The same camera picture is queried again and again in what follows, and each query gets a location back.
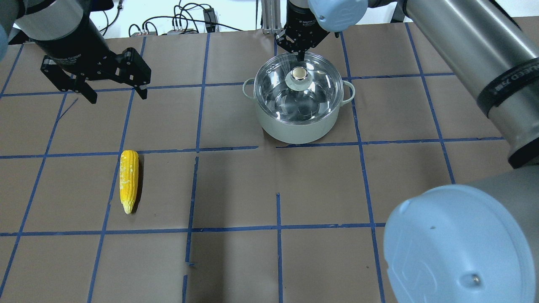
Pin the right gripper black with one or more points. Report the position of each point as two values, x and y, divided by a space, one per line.
300 21

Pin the glass pot lid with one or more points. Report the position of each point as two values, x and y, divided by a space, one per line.
298 92

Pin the yellow corn cob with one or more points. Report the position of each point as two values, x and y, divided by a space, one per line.
128 179

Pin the aluminium frame post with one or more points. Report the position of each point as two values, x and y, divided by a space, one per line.
270 16

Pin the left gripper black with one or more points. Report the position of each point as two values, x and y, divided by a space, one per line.
72 50

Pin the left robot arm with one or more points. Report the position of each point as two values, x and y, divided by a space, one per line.
47 20

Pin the pale green cooking pot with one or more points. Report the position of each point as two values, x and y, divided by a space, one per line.
296 134

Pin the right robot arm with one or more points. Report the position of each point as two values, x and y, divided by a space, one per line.
411 127

